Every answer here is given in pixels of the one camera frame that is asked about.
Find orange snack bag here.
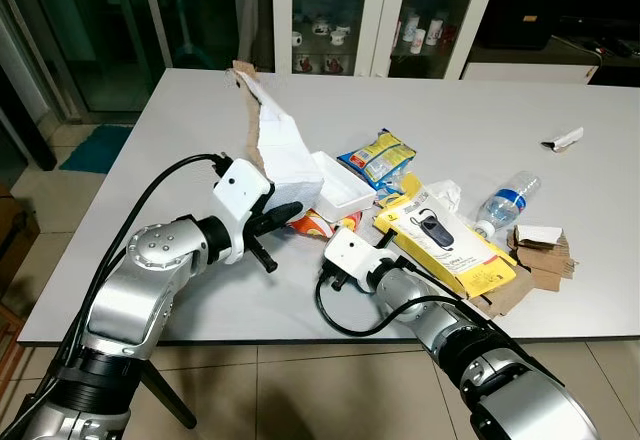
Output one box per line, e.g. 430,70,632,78
289,209,364,240

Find white foam food box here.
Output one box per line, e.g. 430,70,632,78
311,150,378,224

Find yellow blue snack bag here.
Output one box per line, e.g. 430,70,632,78
337,129,418,194

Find crumpled clear plastic wrap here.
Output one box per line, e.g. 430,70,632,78
413,179,464,217

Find black table leg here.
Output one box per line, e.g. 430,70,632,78
138,358,198,430

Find teal floor mat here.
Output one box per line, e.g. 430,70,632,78
58,124,134,175

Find yellow blister pack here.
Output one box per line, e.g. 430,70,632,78
373,172,519,299

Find clear plastic water bottle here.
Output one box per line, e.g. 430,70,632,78
473,170,542,240

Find brown cardboard carton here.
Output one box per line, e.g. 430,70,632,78
0,185,41,273

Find white paper scrap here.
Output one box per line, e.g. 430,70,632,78
511,224,565,248

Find torn brown cardboard scraps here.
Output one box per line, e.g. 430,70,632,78
478,225,578,318

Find white low sideboard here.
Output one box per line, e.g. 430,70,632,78
462,42,603,84

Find small white crumpled wrapper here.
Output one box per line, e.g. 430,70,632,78
541,127,586,153

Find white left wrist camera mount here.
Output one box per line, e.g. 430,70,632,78
211,158,274,265

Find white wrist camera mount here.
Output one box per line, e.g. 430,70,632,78
211,158,274,265
322,228,397,288

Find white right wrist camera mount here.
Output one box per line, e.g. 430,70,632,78
322,228,397,288

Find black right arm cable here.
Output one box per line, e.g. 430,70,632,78
314,270,476,339

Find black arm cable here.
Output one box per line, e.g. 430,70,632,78
55,153,233,361
314,270,476,339

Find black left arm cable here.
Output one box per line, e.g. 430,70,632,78
55,153,233,361

